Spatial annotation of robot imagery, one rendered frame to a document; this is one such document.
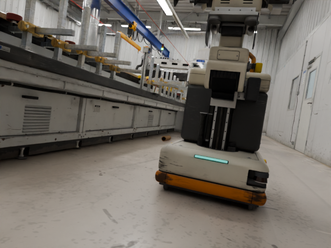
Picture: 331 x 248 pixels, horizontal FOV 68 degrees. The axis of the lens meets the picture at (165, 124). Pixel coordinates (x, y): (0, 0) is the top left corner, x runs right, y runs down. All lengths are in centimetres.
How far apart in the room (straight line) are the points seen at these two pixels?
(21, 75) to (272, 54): 1179
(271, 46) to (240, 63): 1140
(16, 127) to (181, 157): 114
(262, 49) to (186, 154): 1149
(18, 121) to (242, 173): 149
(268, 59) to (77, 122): 1105
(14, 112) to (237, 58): 146
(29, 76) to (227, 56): 115
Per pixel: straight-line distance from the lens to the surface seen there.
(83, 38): 201
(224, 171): 139
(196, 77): 175
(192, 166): 141
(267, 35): 1295
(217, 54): 150
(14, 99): 189
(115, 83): 239
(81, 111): 241
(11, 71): 157
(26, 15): 164
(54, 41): 178
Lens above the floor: 48
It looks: 3 degrees down
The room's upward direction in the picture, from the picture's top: 8 degrees clockwise
